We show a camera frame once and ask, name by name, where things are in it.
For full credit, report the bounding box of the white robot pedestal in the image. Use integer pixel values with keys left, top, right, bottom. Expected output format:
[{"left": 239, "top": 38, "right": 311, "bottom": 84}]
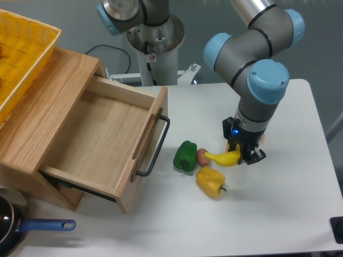
[{"left": 126, "top": 14, "right": 185, "bottom": 83}]

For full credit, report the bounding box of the brown egg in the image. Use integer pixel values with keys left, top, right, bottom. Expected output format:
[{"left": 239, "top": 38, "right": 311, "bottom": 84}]
[{"left": 197, "top": 148, "right": 210, "bottom": 167}]

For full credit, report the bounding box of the black drawer handle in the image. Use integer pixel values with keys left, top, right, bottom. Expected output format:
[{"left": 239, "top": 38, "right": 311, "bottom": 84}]
[{"left": 136, "top": 115, "right": 170, "bottom": 177}]

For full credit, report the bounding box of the yellow bell pepper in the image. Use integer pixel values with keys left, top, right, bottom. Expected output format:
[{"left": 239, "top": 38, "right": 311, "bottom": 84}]
[{"left": 196, "top": 167, "right": 227, "bottom": 199}]

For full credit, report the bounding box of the white metal base frame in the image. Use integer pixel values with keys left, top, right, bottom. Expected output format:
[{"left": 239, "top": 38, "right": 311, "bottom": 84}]
[{"left": 105, "top": 63, "right": 201, "bottom": 87}]

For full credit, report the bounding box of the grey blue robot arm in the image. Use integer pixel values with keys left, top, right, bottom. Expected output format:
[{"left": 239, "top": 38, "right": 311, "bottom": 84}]
[{"left": 96, "top": 1, "right": 305, "bottom": 164}]

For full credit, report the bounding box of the yellow plastic basket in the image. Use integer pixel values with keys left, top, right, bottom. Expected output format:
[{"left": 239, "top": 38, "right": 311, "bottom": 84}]
[{"left": 1, "top": 9, "right": 62, "bottom": 123}]

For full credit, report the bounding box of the black cable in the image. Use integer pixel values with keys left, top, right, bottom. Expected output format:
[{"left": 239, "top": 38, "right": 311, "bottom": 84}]
[{"left": 84, "top": 44, "right": 131, "bottom": 75}]

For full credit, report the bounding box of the wooden drawer cabinet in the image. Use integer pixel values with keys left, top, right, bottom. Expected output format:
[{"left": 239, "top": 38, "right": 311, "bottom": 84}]
[{"left": 1, "top": 48, "right": 105, "bottom": 211}]

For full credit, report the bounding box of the open wooden top drawer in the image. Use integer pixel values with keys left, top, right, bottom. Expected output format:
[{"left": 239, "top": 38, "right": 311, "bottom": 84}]
[{"left": 39, "top": 76, "right": 168, "bottom": 213}]

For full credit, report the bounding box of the orange triangular bread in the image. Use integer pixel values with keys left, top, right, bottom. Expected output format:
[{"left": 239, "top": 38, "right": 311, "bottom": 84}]
[{"left": 226, "top": 134, "right": 266, "bottom": 152}]

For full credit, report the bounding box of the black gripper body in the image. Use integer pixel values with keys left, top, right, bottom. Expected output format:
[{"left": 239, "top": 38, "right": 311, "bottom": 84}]
[{"left": 222, "top": 117, "right": 265, "bottom": 149}]

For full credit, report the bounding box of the black pan blue handle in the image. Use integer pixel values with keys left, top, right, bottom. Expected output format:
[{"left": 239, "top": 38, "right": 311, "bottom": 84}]
[{"left": 1, "top": 188, "right": 76, "bottom": 256}]

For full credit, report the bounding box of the yellow banana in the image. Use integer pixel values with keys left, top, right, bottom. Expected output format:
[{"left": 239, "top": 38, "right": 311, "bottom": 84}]
[{"left": 205, "top": 148, "right": 241, "bottom": 167}]

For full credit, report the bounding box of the green bell pepper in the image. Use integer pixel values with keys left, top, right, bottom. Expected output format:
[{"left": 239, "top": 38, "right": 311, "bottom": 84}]
[{"left": 173, "top": 140, "right": 197, "bottom": 172}]

